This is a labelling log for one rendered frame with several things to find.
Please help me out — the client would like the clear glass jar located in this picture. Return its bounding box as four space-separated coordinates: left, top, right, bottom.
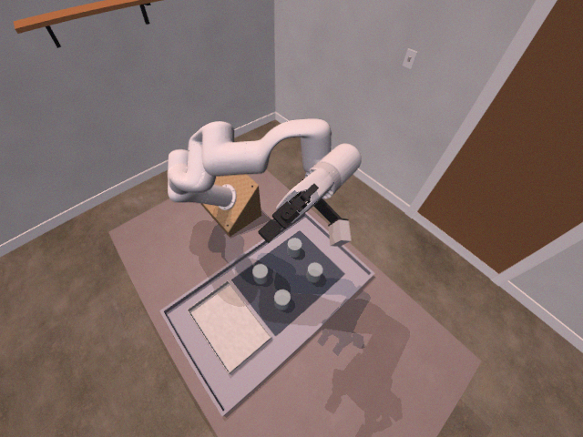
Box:
306 262 322 282
287 238 302 258
274 290 291 310
252 264 269 284

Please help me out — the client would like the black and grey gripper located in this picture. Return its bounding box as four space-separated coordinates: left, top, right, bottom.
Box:
258 168 335 243

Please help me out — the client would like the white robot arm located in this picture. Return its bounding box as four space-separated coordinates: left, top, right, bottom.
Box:
168 119 362 247

